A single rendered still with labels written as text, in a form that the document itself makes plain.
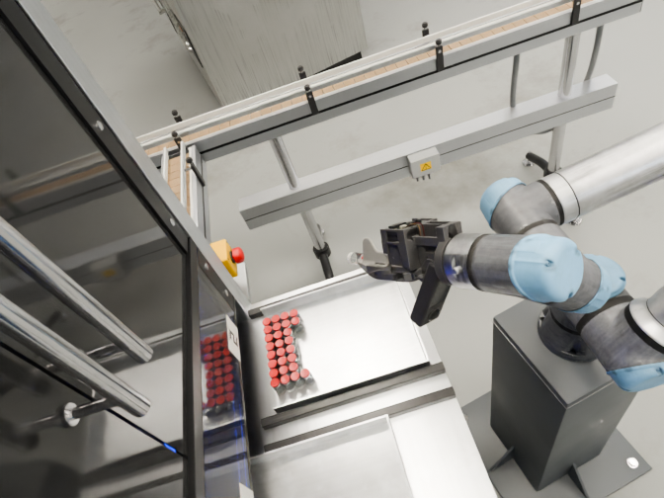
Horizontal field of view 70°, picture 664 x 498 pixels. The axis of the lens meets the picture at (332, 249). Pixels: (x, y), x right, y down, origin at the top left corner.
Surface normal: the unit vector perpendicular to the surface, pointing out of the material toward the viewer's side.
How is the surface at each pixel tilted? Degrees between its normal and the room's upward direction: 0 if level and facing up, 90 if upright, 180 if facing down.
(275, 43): 90
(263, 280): 0
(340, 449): 0
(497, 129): 90
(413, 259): 63
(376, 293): 0
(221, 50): 90
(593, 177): 25
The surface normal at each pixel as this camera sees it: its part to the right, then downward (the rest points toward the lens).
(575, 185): -0.21, -0.22
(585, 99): 0.21, 0.73
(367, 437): -0.24, -0.62
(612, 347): -0.92, -0.02
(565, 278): 0.56, 0.05
